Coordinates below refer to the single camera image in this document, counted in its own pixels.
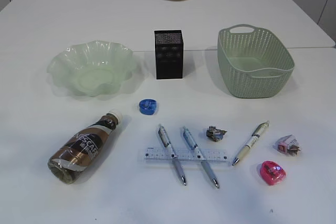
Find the cream pen right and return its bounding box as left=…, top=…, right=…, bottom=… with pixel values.
left=232, top=121, right=269, bottom=166

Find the blue grey pen middle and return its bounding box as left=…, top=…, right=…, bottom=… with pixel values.
left=183, top=126, right=220, bottom=189

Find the pink paper ball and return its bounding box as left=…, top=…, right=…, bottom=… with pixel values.
left=273, top=134, right=301, bottom=156

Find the Nescafe coffee bottle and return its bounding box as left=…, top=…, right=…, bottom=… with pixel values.
left=47, top=110, right=123, bottom=184

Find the pink pencil sharpener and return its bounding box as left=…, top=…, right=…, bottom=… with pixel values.
left=260, top=161, right=287, bottom=186

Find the green wavy glass plate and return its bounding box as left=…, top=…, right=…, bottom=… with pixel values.
left=47, top=40, right=137, bottom=97

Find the grey pen left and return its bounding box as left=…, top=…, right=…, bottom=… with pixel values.
left=158, top=124, right=187, bottom=186

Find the black mesh pen holder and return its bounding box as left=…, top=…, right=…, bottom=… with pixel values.
left=154, top=30, right=184, bottom=80

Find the green plastic woven basket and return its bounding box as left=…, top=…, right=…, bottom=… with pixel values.
left=217, top=24, right=295, bottom=99

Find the blue pencil sharpener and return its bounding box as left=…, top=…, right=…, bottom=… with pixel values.
left=139, top=99, right=158, bottom=115

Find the clear plastic ruler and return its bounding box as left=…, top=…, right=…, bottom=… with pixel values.
left=142, top=147, right=230, bottom=164

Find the grey paper ball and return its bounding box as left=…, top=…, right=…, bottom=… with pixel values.
left=206, top=126, right=227, bottom=142

